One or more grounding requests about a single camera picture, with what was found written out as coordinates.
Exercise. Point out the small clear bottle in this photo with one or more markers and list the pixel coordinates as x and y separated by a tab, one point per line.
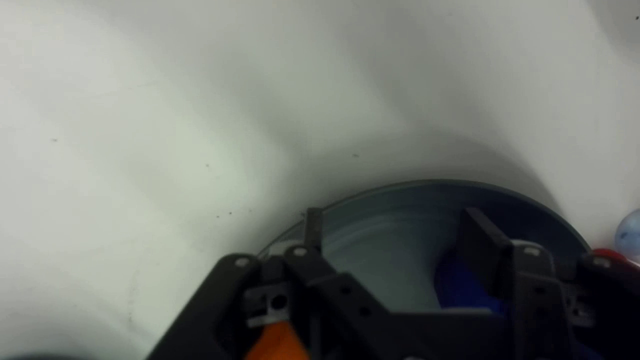
627	239

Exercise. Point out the blue cup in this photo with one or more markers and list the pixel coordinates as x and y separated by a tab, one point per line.
458	288

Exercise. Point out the orange cup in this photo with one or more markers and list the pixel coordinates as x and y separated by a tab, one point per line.
278	342

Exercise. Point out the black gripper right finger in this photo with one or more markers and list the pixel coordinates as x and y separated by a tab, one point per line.
589	316

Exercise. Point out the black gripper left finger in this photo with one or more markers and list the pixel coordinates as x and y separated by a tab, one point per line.
332	313

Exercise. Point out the grey plate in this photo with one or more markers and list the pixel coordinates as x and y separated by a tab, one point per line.
393	239

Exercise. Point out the red small object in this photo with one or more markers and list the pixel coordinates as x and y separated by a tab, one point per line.
614	256

